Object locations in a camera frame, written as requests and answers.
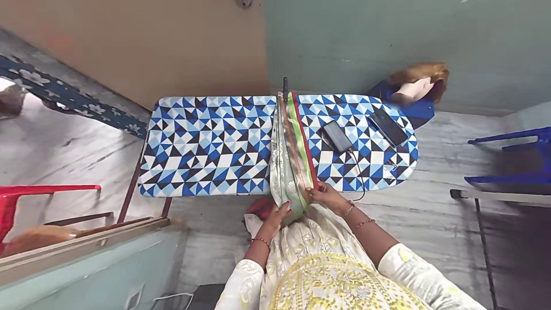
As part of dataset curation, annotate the person's right forearm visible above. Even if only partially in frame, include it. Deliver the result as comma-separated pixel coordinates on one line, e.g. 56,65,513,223
344,203,488,310

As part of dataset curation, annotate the person's left hand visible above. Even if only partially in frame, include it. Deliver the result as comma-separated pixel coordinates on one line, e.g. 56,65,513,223
263,201,292,240

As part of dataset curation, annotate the black smartphone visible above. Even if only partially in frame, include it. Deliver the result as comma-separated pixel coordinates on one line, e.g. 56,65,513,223
369,107,409,148

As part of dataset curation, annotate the person's left forearm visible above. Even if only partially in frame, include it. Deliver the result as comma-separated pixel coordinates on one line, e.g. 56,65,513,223
214,231,274,310

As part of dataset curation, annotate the striped sari cloth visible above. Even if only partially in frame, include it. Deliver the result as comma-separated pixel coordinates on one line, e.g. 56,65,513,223
270,91,318,225

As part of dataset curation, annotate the white cable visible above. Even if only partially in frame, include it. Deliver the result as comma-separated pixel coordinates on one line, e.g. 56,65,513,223
152,293,194,310

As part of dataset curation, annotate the red plastic chair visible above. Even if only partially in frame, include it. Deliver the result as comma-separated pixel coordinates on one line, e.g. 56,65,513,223
0,184,102,255

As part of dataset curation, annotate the red cloth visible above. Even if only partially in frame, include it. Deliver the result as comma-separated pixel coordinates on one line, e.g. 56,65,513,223
247,197,276,221

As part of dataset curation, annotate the brown door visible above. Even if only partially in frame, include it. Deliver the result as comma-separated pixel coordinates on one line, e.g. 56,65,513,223
0,0,270,112

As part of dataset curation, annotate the blue plastic chair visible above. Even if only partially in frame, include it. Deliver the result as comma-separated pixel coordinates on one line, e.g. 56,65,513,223
463,126,551,193

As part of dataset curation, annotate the mannequin head with brown hair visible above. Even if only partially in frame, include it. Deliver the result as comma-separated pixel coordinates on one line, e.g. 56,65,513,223
388,62,450,106

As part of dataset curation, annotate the black power bank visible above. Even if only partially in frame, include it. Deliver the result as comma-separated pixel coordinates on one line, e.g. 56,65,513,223
321,120,354,154

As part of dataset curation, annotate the black box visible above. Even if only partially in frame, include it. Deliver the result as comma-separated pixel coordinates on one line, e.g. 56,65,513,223
186,283,226,310

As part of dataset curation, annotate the thin black cable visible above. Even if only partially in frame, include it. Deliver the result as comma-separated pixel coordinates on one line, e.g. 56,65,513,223
348,148,366,202

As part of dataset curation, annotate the blue floral curtain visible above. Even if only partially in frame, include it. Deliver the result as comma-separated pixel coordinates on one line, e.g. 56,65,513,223
0,54,149,140

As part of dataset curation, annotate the orange-brown object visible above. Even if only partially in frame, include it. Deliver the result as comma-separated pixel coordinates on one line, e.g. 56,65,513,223
1,225,78,258

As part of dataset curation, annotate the dark table with pale edge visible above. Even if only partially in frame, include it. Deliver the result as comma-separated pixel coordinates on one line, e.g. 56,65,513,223
449,189,551,310

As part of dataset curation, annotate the blue geometric patterned ironing board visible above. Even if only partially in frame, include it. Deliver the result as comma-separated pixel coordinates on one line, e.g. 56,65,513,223
117,94,419,224

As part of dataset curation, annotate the person's right hand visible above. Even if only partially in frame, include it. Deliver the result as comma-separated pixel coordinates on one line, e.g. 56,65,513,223
306,181,354,217

